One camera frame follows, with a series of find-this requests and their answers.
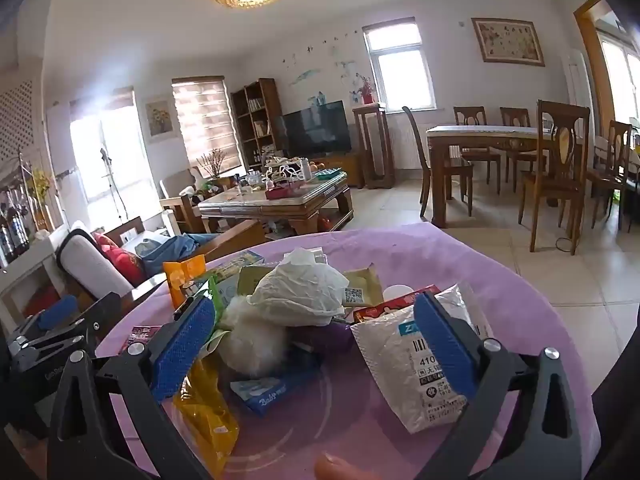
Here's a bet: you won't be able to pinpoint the white cotton ball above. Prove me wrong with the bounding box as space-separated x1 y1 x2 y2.
217 295 291 376

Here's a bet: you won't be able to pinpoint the person's right hand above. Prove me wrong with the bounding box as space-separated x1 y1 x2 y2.
314 452 381 480

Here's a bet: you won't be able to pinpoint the bare branch bouquet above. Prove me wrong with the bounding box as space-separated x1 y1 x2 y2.
197 149 226 181

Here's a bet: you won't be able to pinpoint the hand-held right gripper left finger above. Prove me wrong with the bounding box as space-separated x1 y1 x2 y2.
47 294 221 480

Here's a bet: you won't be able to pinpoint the olive packet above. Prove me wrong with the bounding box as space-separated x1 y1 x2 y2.
235 265 273 298

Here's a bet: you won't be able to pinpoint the orange snack packet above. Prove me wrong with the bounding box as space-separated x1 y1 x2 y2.
162 254 207 311

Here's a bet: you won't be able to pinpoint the row of dark bottles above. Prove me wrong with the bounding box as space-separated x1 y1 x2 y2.
0 180 36 266

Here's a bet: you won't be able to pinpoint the dark red small box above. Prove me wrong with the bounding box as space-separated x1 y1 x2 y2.
120 325 163 356

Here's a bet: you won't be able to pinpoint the blue tissue pack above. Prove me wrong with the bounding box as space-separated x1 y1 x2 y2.
230 360 321 417

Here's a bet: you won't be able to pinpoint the purple tablecloth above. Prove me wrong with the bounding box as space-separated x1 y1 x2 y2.
95 222 601 480

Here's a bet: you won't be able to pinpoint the white wire basket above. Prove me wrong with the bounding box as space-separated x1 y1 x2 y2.
265 157 301 181

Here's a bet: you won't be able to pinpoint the yellow flowers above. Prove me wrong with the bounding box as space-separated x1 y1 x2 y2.
27 170 53 206

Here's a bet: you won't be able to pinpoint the red cushion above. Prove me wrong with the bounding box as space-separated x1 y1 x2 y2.
92 232 148 286

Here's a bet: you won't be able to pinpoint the white cup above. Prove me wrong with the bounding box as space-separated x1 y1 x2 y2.
382 285 416 306

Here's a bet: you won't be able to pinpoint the white tall radiator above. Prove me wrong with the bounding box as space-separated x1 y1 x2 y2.
562 50 596 126

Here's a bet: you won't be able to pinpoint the glass balcony door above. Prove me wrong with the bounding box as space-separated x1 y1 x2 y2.
70 87 161 216

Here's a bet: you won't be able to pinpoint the red printed packet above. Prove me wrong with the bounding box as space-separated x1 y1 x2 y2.
352 285 443 323

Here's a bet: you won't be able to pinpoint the white plastic bag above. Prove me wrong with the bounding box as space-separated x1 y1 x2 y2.
247 248 351 326

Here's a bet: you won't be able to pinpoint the wooden dining table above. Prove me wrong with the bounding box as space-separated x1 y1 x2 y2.
426 124 586 228

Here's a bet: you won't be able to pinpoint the tall wooden plant stand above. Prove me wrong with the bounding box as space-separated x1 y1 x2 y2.
352 104 393 190

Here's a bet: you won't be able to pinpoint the wooden television cabinet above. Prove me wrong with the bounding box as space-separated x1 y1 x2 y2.
310 152 363 188

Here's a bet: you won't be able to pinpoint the black television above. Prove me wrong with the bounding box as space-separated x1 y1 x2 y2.
277 101 352 159

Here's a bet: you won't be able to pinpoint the wooden sofa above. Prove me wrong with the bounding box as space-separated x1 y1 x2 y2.
55 217 266 306

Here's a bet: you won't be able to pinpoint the white barcode packet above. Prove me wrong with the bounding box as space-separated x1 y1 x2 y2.
350 284 493 435

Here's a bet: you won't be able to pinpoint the striped roller blind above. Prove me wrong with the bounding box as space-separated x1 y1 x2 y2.
171 76 242 173

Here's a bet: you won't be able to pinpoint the yellow plastic packet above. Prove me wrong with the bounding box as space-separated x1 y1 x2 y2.
172 355 240 478

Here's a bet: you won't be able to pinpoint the green plastic packet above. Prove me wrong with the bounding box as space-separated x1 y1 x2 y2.
180 275 233 361

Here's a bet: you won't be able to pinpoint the wooden dining chair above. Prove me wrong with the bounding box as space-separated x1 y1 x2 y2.
585 121 633 233
402 106 473 221
500 107 538 193
518 100 591 254
454 106 502 196

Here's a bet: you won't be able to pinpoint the wooden door frame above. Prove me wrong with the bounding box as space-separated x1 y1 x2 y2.
574 0 640 126

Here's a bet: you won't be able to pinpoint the pale printed box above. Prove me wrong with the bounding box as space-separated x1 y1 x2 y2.
197 250 266 286

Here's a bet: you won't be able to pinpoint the blue cloth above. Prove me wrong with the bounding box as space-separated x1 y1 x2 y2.
142 234 221 273

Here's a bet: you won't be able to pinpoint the white framed window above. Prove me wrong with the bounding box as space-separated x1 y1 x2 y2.
362 17 436 111

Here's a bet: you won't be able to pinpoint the small flower painting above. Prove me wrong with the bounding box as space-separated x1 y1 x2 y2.
145 97 176 138

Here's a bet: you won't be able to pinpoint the wooden armchair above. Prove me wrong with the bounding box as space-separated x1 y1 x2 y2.
159 167 236 233

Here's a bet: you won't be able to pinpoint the pink box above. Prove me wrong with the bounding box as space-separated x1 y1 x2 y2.
265 182 303 201

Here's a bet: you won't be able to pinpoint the wooden bookshelf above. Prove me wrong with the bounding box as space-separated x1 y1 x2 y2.
230 78 283 171

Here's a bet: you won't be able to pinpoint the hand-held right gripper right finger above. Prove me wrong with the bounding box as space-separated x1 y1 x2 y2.
412 291 603 480

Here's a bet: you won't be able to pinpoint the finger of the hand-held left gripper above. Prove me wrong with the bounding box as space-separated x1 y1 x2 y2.
11 291 125 362
19 294 80 337

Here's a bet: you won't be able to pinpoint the beige paper packet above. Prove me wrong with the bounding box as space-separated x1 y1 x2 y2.
340 265 383 308

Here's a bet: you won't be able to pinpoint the framed floral picture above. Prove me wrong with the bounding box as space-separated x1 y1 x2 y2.
471 17 546 67

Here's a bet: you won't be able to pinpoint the black stand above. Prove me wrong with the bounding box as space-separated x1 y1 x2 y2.
99 147 128 221

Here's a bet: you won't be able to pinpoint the wooden coffee table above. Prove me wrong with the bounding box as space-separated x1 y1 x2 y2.
198 170 355 235

